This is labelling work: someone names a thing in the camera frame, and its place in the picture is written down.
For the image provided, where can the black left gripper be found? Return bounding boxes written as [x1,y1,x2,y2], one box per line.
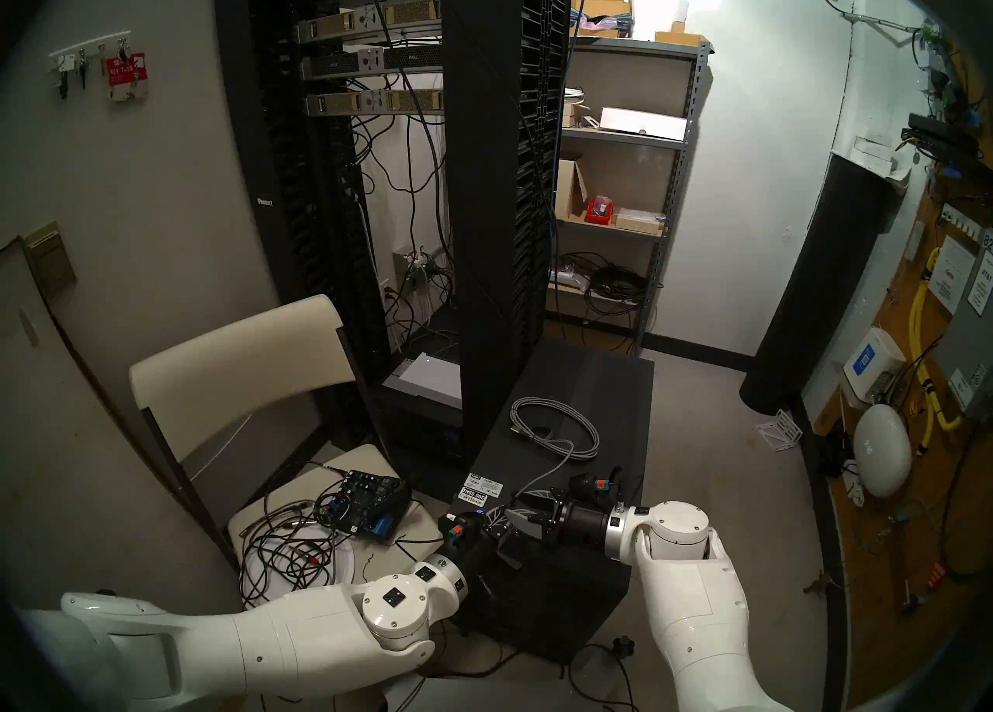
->
[458,507,527,575]

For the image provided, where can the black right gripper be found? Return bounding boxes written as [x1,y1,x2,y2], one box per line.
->
[504,489,614,552]

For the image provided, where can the grey braided USB cable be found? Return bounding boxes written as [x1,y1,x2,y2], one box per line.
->
[508,398,600,502]

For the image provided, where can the black workstation tower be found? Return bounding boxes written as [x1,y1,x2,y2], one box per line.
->
[444,336,657,665]

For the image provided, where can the black UPS unit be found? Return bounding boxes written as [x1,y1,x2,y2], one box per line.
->
[372,392,470,498]

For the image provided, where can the black blue audio interface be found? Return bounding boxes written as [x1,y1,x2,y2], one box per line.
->
[314,470,412,542]

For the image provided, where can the grey flat device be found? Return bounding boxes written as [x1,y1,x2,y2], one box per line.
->
[384,352,464,409]

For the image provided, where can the flat tan box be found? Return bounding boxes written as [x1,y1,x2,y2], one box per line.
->
[613,208,666,236]

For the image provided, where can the cream padded chair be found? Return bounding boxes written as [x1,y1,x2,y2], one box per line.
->
[128,295,447,603]

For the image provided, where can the open cardboard box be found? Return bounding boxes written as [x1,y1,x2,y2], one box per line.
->
[555,158,590,222]

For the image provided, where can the black server rack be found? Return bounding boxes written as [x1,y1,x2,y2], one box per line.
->
[213,0,575,459]

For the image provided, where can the white oval router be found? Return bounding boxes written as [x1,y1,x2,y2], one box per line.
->
[852,404,914,500]

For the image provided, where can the plywood backboard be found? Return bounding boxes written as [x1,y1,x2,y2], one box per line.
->
[807,12,993,707]

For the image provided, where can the white box blue label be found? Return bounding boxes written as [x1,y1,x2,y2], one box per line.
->
[842,326,907,402]

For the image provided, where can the white flat box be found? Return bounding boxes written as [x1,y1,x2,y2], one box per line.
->
[600,107,689,141]

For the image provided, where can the grey metal shelf unit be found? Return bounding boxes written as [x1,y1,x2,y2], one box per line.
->
[547,35,714,354]

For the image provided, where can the grey AT&T utility box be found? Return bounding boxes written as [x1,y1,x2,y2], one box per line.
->
[935,236,993,420]

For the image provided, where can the black Dell rack server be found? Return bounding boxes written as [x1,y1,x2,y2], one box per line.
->
[299,43,445,83]

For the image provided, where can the white label sheet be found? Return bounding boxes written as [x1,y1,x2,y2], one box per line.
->
[929,236,977,315]

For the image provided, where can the small white boxes stack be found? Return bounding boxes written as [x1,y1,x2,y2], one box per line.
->
[849,132,914,185]

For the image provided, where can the white junction box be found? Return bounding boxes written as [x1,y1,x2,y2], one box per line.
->
[914,20,953,98]

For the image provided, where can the white key hook rack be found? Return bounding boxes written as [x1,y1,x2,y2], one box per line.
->
[48,37,133,72]

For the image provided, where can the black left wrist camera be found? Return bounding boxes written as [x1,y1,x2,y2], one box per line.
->
[440,511,482,550]

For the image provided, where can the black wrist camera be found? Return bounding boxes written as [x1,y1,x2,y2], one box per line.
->
[440,511,482,550]
[570,468,625,503]

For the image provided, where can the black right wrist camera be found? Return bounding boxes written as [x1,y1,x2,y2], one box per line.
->
[570,468,625,503]

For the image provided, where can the tangled black cables on chair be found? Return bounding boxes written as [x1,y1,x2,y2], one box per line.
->
[242,524,356,603]

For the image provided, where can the black power plug cable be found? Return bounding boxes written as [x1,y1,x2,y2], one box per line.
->
[565,635,641,712]

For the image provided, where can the black cable coil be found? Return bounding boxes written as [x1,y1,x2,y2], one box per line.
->
[580,262,654,317]

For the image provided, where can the white folded bracket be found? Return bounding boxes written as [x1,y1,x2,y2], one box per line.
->
[756,408,802,453]

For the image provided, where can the wall power outlet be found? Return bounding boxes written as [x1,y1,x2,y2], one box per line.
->
[392,246,435,290]

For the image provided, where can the yellow conduit hose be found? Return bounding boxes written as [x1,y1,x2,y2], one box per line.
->
[909,246,964,457]

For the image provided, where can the brass wall plate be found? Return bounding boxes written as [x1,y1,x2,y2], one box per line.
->
[22,222,77,296]

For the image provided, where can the black wall router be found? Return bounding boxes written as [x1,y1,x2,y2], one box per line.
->
[900,113,984,166]

